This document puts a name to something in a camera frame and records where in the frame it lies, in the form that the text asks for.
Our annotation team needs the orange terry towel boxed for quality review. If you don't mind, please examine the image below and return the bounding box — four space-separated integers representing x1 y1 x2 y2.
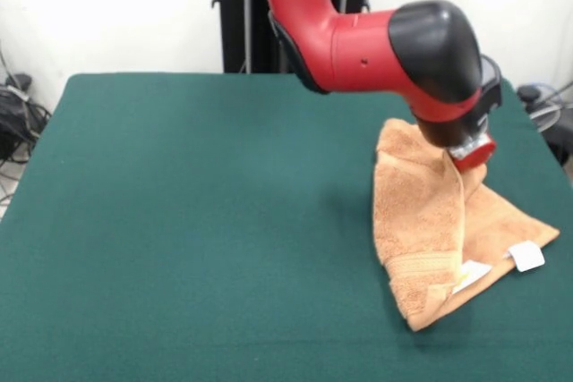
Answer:
372 117 561 334

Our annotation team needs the dark green table cloth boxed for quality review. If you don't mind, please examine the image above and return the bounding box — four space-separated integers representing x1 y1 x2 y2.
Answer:
0 72 573 382

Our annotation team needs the tangle of black cables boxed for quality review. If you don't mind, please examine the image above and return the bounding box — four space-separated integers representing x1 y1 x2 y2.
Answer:
0 41 53 204
517 81 573 168

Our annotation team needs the black upright stand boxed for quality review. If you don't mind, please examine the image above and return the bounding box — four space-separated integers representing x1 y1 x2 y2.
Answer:
210 0 372 74

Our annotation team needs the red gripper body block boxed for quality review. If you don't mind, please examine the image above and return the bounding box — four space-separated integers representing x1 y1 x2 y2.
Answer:
449 132 498 174

